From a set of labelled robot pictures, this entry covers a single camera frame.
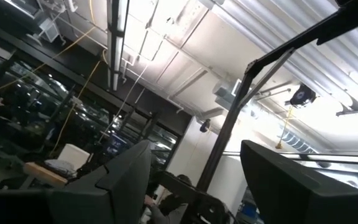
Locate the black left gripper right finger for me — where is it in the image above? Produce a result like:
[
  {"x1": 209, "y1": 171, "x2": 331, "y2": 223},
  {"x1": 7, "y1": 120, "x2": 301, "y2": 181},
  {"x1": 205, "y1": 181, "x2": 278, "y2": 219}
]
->
[{"x1": 240, "y1": 139, "x2": 358, "y2": 224}]

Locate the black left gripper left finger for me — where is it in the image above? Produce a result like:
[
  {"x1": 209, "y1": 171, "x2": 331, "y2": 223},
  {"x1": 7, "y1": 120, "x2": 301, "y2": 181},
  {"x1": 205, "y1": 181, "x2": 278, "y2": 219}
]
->
[{"x1": 0, "y1": 139, "x2": 152, "y2": 224}]

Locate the blue bin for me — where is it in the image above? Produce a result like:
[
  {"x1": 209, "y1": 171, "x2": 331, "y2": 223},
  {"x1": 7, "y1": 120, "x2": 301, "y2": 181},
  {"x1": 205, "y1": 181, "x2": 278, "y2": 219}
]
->
[{"x1": 237, "y1": 198, "x2": 261, "y2": 224}]

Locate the person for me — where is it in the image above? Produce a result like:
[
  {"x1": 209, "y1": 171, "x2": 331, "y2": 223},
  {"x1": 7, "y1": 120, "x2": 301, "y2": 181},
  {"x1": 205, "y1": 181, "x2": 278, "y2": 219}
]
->
[{"x1": 141, "y1": 174, "x2": 195, "y2": 224}]

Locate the white box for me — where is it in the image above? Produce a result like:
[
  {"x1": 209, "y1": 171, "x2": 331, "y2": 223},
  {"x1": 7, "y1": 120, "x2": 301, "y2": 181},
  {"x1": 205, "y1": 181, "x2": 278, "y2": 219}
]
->
[{"x1": 57, "y1": 143, "x2": 91, "y2": 170}]

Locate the white cloth bundle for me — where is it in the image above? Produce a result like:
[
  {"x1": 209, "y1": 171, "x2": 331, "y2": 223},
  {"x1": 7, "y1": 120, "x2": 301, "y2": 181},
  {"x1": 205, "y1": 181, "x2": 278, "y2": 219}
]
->
[{"x1": 44, "y1": 159, "x2": 76, "y2": 175}]

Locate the wooden board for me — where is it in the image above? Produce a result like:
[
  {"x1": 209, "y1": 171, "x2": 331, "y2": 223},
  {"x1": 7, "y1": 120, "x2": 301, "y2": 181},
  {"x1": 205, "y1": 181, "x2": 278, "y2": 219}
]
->
[{"x1": 23, "y1": 161, "x2": 69, "y2": 188}]

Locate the long ceiling light fixture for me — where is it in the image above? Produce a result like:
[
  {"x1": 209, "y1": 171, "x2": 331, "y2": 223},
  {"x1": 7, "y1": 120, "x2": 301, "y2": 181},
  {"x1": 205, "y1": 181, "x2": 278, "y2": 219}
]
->
[{"x1": 106, "y1": 0, "x2": 131, "y2": 92}]

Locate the yellow cord with plug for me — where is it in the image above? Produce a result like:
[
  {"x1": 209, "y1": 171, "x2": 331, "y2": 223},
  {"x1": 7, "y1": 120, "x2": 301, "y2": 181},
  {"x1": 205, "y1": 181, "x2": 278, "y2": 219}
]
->
[{"x1": 275, "y1": 105, "x2": 293, "y2": 150}]

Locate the white hanging cable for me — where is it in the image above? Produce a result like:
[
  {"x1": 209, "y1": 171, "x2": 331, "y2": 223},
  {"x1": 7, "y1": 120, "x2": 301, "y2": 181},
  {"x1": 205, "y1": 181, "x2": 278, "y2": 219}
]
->
[{"x1": 97, "y1": 64, "x2": 149, "y2": 144}]

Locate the black metal rig frame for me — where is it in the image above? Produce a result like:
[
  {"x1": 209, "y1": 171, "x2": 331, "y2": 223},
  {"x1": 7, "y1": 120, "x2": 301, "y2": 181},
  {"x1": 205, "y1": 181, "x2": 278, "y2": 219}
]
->
[{"x1": 196, "y1": 0, "x2": 358, "y2": 192}]

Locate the yellow hanging cable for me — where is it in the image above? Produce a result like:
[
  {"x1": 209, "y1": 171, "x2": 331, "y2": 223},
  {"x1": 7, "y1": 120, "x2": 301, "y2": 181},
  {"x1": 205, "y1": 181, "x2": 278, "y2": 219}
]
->
[
  {"x1": 0, "y1": 0, "x2": 96, "y2": 96},
  {"x1": 48, "y1": 49, "x2": 109, "y2": 157}
]

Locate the large black ceiling cord reel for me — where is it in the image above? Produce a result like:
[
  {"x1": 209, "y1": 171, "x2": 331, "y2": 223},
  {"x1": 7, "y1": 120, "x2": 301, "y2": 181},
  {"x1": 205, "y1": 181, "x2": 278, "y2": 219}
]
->
[{"x1": 288, "y1": 83, "x2": 318, "y2": 108}]

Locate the small black ceiling cord reel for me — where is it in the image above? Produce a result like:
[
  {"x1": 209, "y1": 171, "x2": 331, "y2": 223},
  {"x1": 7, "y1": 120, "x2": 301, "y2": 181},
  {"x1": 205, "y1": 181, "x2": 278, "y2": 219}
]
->
[{"x1": 199, "y1": 118, "x2": 212, "y2": 134}]

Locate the grey ceiling duct box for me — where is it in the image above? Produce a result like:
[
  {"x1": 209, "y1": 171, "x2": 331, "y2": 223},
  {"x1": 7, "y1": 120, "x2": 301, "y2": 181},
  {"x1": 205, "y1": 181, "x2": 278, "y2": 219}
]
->
[{"x1": 213, "y1": 78, "x2": 249, "y2": 111}]

